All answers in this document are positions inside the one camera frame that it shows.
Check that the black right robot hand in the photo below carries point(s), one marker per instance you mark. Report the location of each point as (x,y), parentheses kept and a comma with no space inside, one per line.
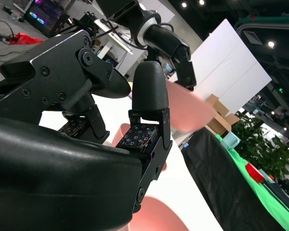
(50,173)

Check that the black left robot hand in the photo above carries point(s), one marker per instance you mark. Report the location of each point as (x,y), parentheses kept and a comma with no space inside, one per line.
(173,45)

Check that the pink plastic bowl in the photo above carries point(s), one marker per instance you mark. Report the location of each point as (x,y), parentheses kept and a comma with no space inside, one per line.
(156,216)
(121,133)
(190,108)

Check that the white office desk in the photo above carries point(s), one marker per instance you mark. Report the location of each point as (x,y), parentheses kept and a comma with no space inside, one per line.
(115,36)

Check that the white partition board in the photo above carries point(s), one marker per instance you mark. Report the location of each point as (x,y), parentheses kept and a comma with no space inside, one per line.
(231,65)

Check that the brown cardboard box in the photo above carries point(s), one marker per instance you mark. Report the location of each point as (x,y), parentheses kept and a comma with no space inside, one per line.
(221,118)

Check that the small blue tag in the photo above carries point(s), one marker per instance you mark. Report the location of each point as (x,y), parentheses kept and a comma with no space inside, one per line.
(186,145)

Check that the teal plastic container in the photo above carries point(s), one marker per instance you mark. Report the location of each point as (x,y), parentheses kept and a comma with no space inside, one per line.
(229,142)

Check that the green leafy plant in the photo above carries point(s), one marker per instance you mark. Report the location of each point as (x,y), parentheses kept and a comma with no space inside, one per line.
(260,142)

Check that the computer case with coloured lights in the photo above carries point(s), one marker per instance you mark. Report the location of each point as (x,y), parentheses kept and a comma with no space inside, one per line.
(45,16)

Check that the red plastic bag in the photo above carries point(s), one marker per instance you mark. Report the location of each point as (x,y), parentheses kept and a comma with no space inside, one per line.
(26,38)

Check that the black backdrop cloth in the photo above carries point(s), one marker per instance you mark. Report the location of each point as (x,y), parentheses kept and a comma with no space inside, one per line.
(221,183)

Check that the red plastic cup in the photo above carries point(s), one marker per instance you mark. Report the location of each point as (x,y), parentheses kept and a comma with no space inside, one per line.
(254,172)

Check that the bright green cloth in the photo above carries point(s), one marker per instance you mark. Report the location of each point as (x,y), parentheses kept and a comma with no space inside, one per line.
(274,199)

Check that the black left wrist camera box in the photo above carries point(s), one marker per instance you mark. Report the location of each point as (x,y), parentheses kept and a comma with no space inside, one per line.
(118,9)

